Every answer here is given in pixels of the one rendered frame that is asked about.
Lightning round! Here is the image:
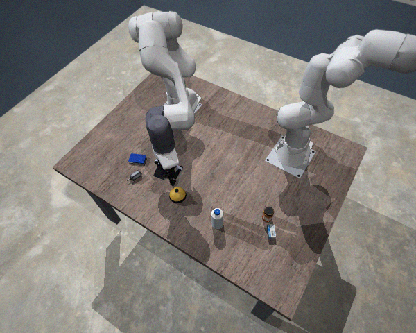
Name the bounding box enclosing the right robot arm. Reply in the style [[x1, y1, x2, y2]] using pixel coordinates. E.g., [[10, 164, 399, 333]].
[[128, 11, 201, 180]]

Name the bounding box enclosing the orange jar with dark lid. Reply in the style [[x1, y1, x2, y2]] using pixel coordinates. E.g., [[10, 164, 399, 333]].
[[262, 207, 274, 222]]

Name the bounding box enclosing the white bottle with blue cap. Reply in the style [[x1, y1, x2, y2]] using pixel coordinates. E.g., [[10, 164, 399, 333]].
[[211, 208, 223, 229]]

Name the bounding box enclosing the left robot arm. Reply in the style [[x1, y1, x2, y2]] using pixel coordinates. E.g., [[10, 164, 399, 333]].
[[275, 29, 416, 167]]

